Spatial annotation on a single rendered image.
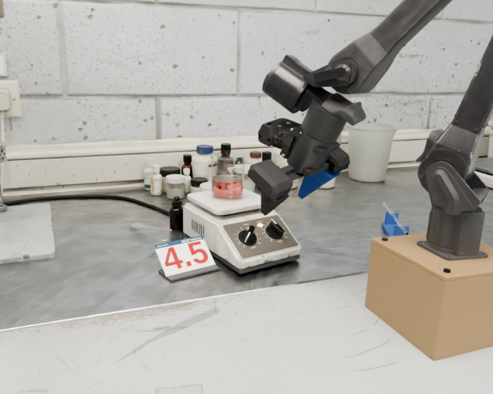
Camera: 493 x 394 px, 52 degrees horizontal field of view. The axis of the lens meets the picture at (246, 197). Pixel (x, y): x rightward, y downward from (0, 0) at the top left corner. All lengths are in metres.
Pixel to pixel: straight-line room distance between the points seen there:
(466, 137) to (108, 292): 0.53
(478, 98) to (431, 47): 1.09
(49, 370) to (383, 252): 0.44
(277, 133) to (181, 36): 0.65
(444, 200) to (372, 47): 0.21
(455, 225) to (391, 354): 0.18
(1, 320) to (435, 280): 0.55
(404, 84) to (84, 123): 0.97
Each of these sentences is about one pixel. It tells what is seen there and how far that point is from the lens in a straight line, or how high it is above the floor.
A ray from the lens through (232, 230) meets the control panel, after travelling 0.85.
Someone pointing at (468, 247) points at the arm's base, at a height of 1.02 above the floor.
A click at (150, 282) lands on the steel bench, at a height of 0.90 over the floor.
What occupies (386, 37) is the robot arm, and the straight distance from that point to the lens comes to 0.70.
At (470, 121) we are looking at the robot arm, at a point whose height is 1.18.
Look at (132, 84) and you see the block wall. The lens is 1.35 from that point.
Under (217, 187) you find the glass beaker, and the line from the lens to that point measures 0.91.
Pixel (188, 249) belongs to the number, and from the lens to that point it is 0.86.
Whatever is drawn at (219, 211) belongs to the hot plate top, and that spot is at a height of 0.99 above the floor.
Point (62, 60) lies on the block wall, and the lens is 1.33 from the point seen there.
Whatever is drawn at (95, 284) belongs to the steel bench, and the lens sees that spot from 0.82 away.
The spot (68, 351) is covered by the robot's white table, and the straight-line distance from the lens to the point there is 0.67.
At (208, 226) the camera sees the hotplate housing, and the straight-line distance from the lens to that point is 0.88.
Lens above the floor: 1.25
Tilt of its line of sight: 16 degrees down
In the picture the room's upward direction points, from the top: 2 degrees clockwise
